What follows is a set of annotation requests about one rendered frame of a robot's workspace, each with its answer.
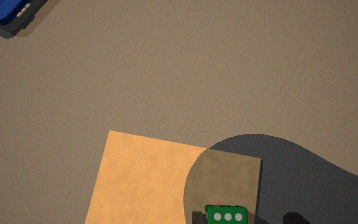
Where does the green die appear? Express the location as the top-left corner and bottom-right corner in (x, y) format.
(205, 205), (248, 224)

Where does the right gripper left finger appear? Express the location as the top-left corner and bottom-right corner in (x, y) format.
(192, 211), (208, 224)

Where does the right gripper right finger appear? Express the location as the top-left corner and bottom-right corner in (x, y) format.
(283, 212), (311, 224)

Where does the tan flat mat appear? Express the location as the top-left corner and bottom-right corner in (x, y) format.
(85, 131), (261, 224)

